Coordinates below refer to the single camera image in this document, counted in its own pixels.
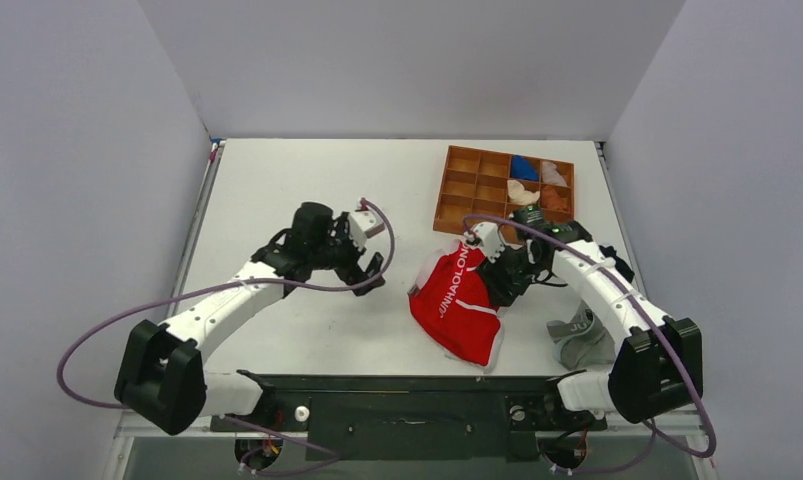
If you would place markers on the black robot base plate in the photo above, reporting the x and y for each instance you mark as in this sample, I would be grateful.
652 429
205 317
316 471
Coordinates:
409 418

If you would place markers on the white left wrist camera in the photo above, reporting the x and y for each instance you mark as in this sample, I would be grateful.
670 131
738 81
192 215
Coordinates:
363 225

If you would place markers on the grey underwear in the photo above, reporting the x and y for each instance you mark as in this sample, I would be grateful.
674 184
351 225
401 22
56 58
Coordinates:
581 342

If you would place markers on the wooden compartment tray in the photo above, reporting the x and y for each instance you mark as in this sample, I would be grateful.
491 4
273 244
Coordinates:
474 182

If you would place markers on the black underwear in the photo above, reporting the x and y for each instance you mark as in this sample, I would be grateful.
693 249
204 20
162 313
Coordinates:
621 266

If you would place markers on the blue rolled underwear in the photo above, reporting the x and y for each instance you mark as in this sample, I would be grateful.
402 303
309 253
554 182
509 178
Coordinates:
522 169

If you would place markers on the orange rolled underwear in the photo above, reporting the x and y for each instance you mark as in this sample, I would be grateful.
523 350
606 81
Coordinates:
552 199

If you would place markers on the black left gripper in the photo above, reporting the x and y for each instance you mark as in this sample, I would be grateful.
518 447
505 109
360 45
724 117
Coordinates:
352 274

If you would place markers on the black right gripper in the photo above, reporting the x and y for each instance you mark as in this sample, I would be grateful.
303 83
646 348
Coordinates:
507 278

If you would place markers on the red underwear white trim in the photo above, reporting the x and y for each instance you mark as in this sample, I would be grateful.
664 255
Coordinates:
451 304

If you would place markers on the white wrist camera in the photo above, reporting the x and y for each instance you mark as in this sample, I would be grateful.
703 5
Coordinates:
363 225
486 237

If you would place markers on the cream rolled underwear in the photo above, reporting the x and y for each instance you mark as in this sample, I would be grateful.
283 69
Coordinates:
518 194

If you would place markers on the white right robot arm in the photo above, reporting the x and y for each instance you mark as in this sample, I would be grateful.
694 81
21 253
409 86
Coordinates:
658 365

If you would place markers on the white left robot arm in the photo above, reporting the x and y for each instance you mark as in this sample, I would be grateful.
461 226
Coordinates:
163 377

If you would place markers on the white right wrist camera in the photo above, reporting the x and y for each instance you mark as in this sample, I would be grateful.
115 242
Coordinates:
486 237

